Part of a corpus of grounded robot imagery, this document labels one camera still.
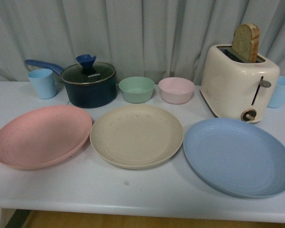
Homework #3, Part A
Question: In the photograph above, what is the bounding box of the pink plate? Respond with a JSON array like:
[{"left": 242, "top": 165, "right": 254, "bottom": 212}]
[{"left": 0, "top": 105, "right": 92, "bottom": 170}]

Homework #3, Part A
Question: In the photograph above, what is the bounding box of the beige plate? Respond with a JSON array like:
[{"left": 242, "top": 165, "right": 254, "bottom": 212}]
[{"left": 90, "top": 104, "right": 184, "bottom": 169}]

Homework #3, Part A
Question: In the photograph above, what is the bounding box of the green bowl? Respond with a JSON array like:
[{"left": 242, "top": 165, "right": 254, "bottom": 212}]
[{"left": 119, "top": 76, "right": 155, "bottom": 104}]

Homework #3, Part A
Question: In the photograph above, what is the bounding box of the pink bowl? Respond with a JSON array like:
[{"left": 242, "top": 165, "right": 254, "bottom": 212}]
[{"left": 158, "top": 77, "right": 195, "bottom": 105}]

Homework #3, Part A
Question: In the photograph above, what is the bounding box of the dark blue saucepan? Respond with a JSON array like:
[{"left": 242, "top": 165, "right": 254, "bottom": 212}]
[{"left": 25, "top": 59, "right": 117, "bottom": 108}]

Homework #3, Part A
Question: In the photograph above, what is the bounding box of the glass pot lid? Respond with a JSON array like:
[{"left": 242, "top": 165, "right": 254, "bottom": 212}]
[{"left": 61, "top": 54, "right": 116, "bottom": 85}]

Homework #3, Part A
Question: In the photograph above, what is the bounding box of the grey curtain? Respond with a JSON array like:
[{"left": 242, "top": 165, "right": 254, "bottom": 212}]
[{"left": 0, "top": 0, "right": 285, "bottom": 84}]

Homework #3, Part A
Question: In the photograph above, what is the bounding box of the cream toaster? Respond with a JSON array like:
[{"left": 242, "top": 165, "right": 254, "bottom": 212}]
[{"left": 200, "top": 45, "right": 280, "bottom": 123}]

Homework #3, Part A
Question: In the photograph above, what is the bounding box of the light blue cup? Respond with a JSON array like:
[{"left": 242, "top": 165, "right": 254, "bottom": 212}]
[
  {"left": 28, "top": 68, "right": 56, "bottom": 100},
  {"left": 267, "top": 76, "right": 285, "bottom": 108}
]

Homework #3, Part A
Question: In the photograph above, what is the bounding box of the blue plate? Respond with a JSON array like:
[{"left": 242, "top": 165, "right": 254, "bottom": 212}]
[{"left": 183, "top": 118, "right": 285, "bottom": 198}]

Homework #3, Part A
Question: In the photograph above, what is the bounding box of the bread slice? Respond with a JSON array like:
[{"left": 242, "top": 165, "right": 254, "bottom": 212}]
[{"left": 231, "top": 23, "right": 260, "bottom": 63}]

